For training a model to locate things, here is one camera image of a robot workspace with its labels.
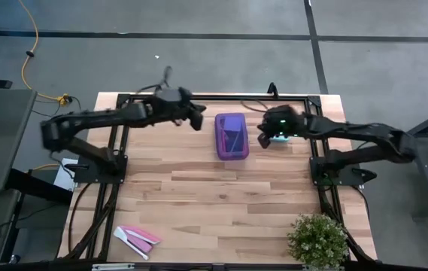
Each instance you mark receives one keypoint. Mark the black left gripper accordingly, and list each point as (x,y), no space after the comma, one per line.
(172,103)

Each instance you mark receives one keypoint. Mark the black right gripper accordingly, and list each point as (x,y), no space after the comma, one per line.
(283,118)

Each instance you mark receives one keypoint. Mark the light blue tray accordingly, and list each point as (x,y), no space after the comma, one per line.
(281,139)

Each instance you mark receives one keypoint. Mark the purple plastic pencil case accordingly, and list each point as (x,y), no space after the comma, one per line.
(221,150)

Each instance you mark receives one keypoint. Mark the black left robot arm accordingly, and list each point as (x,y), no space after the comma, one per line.
(97,118)

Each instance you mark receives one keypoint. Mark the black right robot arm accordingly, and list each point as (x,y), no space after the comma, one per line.
(349,130)

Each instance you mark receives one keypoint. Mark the black table clamp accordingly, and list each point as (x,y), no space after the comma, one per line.
(272,90)

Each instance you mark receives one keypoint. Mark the small green potted plant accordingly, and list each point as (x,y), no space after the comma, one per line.
(317,241)

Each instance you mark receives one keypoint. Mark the white paper sheet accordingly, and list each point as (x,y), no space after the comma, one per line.
(63,180)

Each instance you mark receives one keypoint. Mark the grey desk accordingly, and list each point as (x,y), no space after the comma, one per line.
(3,143)

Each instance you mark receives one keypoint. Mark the silver metal bracket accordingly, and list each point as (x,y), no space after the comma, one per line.
(112,267)

